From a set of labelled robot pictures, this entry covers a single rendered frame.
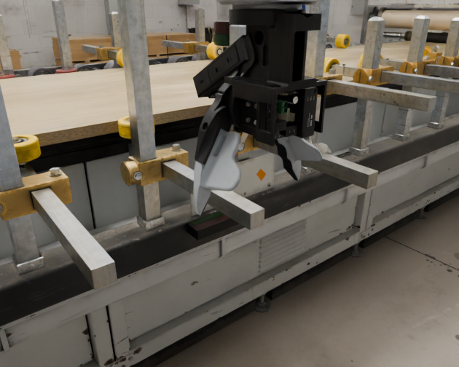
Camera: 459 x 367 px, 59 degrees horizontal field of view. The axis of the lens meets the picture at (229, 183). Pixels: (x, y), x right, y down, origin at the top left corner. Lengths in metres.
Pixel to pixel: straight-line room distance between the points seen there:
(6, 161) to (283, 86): 0.50
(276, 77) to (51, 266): 0.59
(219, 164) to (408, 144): 1.20
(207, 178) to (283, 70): 0.13
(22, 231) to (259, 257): 0.98
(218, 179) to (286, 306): 1.40
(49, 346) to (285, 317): 0.88
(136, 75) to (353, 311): 1.34
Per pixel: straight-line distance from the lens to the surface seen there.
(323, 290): 1.86
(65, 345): 1.30
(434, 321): 1.86
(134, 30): 0.77
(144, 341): 1.40
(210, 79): 0.45
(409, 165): 1.73
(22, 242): 0.80
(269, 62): 0.38
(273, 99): 0.36
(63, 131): 0.93
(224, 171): 0.39
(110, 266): 0.52
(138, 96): 0.79
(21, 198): 0.76
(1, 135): 0.73
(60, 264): 0.82
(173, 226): 0.89
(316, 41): 1.08
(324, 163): 0.83
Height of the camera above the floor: 1.14
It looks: 24 degrees down
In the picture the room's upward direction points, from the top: straight up
